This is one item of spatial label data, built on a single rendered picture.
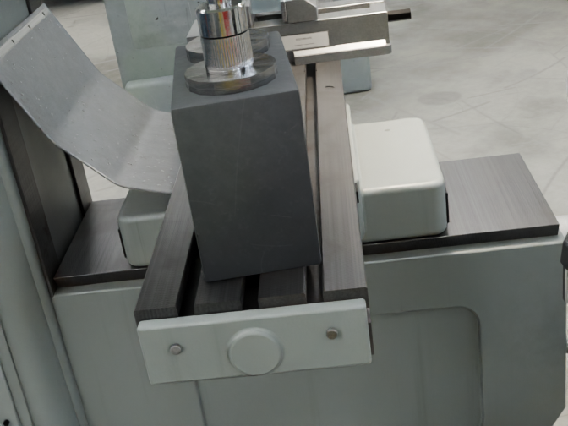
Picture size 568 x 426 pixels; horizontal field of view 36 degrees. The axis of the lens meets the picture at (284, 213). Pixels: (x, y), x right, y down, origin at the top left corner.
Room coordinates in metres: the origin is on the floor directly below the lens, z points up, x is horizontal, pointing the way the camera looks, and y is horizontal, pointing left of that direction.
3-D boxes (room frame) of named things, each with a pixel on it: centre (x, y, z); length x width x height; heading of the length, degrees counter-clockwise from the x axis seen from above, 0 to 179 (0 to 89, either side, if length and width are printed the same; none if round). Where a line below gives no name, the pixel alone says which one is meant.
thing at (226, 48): (0.83, 0.03, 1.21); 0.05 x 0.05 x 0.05
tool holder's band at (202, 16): (0.83, 0.03, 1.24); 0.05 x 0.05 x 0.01
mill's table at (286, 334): (1.32, -0.01, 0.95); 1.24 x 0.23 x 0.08; 175
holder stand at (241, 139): (0.88, 0.03, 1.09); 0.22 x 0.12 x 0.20; 1
